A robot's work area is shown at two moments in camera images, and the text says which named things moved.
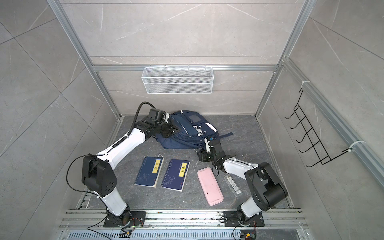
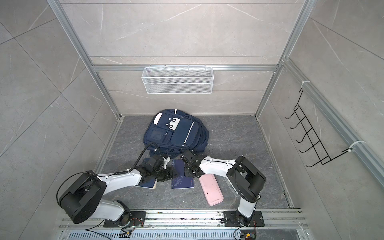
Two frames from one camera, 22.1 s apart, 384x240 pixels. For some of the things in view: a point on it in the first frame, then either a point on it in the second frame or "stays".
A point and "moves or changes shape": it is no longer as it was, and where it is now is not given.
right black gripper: (202, 157) -> (186, 171)
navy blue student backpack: (195, 127) moves or changes shape
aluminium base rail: (285, 224) stays
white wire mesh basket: (177, 80) stays
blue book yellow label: (175, 174) moves or changes shape
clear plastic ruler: (232, 185) stays
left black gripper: (173, 128) -> (169, 176)
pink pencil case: (210, 186) stays
